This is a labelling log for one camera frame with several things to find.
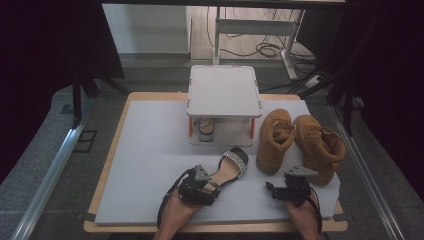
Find black curtain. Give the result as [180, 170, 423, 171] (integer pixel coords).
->
[296, 0, 424, 201]
[0, 0, 126, 183]

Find black tripod stand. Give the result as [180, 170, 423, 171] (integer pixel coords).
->
[70, 66, 131, 128]

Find black sandal with silver straps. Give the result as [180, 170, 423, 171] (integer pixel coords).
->
[193, 118, 216, 144]
[201, 146, 250, 194]

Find white power strip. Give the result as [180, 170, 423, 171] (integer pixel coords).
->
[304, 74, 325, 90]

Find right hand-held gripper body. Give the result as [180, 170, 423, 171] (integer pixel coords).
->
[279, 164, 319, 207]

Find white two-tier shoe rack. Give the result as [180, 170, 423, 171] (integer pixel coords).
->
[185, 64, 263, 148]

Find person's left hand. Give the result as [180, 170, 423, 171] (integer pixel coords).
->
[161, 191, 201, 231]

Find aluminium rail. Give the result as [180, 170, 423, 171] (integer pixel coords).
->
[9, 99, 97, 240]
[328, 104, 406, 240]

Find white metal desk frame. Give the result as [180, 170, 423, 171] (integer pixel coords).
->
[212, 6, 306, 81]

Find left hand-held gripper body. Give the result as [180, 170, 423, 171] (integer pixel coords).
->
[178, 164, 215, 207]

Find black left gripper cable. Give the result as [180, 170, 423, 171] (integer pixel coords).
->
[156, 167, 198, 229]

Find tan suede boot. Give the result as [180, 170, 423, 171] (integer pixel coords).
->
[293, 114, 347, 187]
[255, 108, 297, 176]

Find black floor cables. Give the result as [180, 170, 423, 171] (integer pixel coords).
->
[205, 6, 318, 68]

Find person's right hand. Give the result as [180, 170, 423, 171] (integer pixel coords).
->
[286, 196, 323, 233]

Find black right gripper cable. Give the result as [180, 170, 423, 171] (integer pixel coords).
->
[308, 186, 324, 234]

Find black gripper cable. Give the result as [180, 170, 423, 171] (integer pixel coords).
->
[156, 167, 198, 229]
[308, 186, 324, 234]

